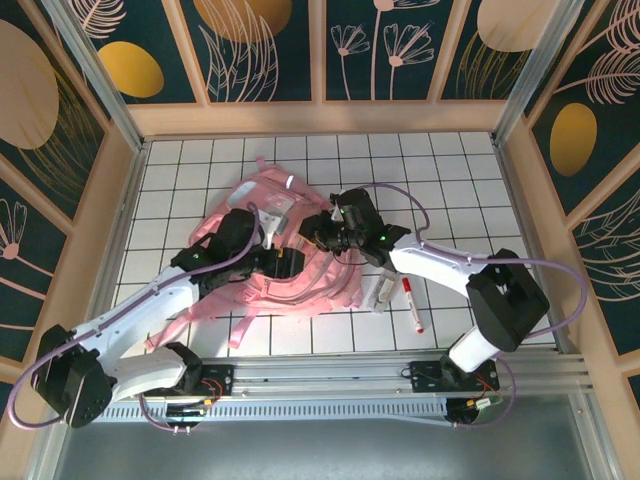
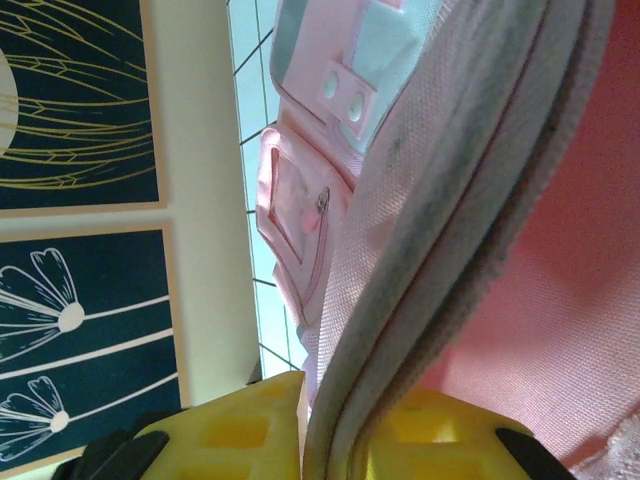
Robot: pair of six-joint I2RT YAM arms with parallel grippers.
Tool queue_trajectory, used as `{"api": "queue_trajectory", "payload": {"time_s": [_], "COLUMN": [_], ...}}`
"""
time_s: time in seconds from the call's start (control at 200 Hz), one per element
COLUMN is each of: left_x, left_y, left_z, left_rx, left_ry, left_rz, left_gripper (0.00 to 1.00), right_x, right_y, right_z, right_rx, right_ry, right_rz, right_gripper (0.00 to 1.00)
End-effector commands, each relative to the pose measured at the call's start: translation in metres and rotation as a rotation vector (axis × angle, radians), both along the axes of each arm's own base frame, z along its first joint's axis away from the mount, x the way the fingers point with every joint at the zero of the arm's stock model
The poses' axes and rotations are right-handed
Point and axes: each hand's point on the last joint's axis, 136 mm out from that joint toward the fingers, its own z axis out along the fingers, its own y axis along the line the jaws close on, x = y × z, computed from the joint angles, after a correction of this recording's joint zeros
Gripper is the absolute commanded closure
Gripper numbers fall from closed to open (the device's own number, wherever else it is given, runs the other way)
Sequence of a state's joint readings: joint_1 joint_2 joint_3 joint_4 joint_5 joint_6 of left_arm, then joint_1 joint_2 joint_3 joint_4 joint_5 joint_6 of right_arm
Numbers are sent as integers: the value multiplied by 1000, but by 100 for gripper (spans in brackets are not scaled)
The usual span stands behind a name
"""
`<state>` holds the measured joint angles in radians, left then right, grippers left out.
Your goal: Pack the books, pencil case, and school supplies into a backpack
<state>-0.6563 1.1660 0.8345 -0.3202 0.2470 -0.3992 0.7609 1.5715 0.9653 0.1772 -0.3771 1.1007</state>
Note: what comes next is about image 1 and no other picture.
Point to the pink backpack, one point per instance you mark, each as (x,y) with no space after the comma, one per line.
(310,295)

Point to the small clear stationery package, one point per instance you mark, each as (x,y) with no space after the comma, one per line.
(381,292)

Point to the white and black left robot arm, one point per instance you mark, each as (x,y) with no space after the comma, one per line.
(140,312)

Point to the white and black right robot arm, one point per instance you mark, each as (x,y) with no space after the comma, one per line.
(435,260)

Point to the red and white marker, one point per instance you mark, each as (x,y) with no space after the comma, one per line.
(412,302)

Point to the small electronics board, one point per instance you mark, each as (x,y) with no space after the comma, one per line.
(185,412)
(472,409)

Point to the grey metal sheet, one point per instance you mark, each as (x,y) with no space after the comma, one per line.
(320,450)

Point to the aluminium table side rail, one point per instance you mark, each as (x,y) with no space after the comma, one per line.
(509,170)
(115,240)

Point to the aluminium mounting rail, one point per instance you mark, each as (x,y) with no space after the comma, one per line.
(320,375)

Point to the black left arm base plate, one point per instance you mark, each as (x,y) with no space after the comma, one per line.
(222,372)

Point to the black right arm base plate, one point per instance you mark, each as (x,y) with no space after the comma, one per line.
(425,375)

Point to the aluminium corner post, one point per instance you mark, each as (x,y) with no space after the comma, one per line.
(532,75)
(102,75)

